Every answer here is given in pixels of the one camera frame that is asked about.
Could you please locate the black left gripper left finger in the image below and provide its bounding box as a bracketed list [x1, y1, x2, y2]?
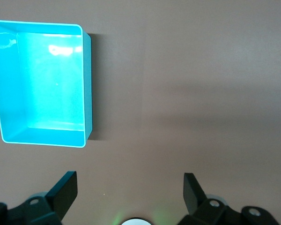
[0, 171, 79, 225]

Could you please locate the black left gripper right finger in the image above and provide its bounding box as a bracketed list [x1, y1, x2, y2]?
[177, 172, 280, 225]

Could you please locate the turquoise plastic bin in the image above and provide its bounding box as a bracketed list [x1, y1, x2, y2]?
[0, 19, 94, 149]

